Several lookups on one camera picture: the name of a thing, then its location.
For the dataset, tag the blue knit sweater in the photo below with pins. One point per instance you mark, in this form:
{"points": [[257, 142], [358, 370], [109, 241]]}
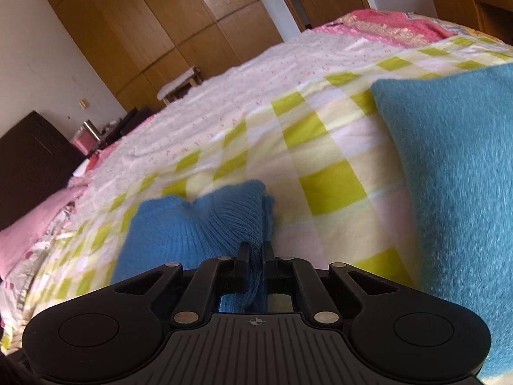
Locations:
{"points": [[184, 228]]}

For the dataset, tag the pink storage box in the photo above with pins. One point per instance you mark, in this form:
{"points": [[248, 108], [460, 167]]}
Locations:
{"points": [[82, 142]]}

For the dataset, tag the dark brown headboard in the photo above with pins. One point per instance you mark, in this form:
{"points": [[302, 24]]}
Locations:
{"points": [[32, 164]]}

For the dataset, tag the pink patchwork quilt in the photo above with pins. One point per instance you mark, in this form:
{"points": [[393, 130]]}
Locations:
{"points": [[384, 26]]}

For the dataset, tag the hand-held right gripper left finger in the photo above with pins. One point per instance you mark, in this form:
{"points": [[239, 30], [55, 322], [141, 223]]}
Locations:
{"points": [[241, 266]]}

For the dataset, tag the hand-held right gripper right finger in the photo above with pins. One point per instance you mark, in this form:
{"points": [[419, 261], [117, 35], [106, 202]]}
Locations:
{"points": [[269, 266]]}

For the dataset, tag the white floral blanket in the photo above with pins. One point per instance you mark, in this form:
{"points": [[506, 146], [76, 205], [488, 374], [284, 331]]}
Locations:
{"points": [[224, 104]]}

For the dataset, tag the wooden shelf unit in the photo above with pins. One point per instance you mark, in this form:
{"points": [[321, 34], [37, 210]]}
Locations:
{"points": [[469, 0]]}

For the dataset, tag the wooden wardrobe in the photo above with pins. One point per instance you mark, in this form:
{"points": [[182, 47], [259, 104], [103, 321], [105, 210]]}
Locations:
{"points": [[160, 24]]}

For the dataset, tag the dark wooden nightstand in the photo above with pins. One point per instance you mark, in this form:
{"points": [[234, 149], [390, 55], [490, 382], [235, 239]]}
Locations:
{"points": [[128, 122]]}

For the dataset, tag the grey-white pillow with pink dots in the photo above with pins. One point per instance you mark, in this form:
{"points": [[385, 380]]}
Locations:
{"points": [[52, 228]]}

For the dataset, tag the wooden stool with white cushion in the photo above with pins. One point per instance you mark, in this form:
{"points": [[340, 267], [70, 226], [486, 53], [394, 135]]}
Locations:
{"points": [[178, 84]]}

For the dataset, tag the beige wall switch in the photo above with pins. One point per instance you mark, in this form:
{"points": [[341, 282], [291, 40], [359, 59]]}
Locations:
{"points": [[84, 104]]}

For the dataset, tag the yellow-green checked bed sheet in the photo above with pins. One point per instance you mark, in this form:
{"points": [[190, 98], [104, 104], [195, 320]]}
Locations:
{"points": [[320, 144]]}

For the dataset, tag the teal fuzzy cloth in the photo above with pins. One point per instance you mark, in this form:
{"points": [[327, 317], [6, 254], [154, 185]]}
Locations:
{"points": [[457, 176]]}

